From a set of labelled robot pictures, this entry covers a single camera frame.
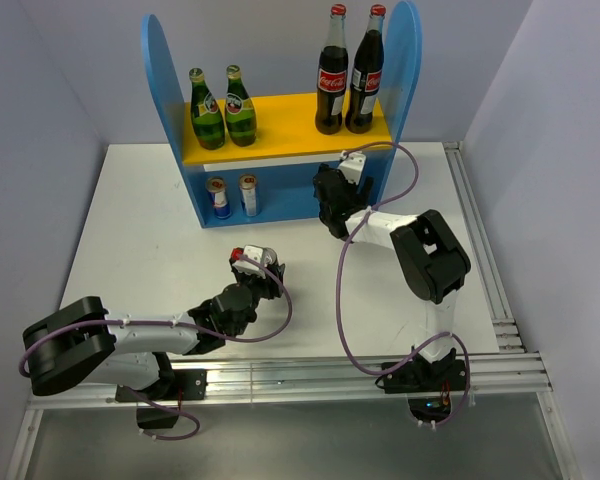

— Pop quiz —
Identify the green glass bottle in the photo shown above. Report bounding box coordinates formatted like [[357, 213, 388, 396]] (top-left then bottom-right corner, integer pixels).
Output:
[[189, 68, 225, 150], [225, 65, 257, 147]]

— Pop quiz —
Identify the dark beverage can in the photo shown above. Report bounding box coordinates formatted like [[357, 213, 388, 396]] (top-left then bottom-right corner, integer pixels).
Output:
[[261, 247, 279, 268]]

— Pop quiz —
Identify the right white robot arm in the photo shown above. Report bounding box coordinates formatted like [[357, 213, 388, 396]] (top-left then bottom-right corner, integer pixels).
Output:
[[313, 161, 471, 390]]

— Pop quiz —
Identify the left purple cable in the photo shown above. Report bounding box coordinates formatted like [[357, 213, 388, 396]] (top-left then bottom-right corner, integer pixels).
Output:
[[19, 254, 294, 441]]

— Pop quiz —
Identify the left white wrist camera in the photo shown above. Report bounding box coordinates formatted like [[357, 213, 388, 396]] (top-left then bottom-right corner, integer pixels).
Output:
[[230, 245, 268, 278]]

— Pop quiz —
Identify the cola glass bottle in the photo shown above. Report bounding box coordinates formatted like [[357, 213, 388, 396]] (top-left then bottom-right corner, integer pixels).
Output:
[[315, 3, 349, 135], [345, 4, 386, 134]]

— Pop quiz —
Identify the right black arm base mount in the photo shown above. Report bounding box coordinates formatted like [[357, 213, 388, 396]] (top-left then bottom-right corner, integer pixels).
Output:
[[374, 358, 470, 429]]

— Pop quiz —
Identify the aluminium rail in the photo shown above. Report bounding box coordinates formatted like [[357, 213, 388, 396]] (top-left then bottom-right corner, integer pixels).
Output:
[[443, 142, 525, 353], [8, 354, 563, 479]]

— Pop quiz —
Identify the green glass bottle front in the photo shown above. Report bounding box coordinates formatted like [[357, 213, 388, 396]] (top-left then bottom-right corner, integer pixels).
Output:
[[225, 65, 257, 147]]

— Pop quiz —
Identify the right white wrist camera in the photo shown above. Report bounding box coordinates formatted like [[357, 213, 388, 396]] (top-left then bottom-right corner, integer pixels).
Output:
[[337, 151, 366, 185]]

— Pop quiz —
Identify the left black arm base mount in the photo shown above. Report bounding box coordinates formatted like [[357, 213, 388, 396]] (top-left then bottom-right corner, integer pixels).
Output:
[[114, 369, 207, 441]]

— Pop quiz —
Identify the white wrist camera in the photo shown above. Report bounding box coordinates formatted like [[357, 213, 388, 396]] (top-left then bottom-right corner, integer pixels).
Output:
[[337, 151, 366, 185], [230, 245, 268, 278]]

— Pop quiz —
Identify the left cola glass bottle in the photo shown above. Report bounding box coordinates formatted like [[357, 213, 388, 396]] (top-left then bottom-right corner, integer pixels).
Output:
[[315, 3, 349, 135]]

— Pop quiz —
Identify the silver blue can red logo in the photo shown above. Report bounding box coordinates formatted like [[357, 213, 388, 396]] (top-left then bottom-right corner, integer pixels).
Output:
[[205, 176, 232, 219]]

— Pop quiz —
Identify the right cola glass bottle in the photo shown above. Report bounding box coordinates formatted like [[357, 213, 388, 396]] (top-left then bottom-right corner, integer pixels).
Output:
[[345, 4, 386, 134]]

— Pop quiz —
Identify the right side aluminium rail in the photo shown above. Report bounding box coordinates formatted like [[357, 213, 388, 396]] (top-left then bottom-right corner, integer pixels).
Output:
[[443, 142, 525, 353]]

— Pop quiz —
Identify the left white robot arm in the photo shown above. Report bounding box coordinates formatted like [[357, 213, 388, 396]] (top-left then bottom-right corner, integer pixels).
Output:
[[18, 256, 288, 399]]

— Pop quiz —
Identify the blue and yellow wooden shelf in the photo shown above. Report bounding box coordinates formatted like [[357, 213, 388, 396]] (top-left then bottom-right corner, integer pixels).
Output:
[[141, 1, 422, 227]]

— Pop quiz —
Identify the front aluminium rail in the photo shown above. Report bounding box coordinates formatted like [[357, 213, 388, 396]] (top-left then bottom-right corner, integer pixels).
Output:
[[8, 354, 563, 479]]

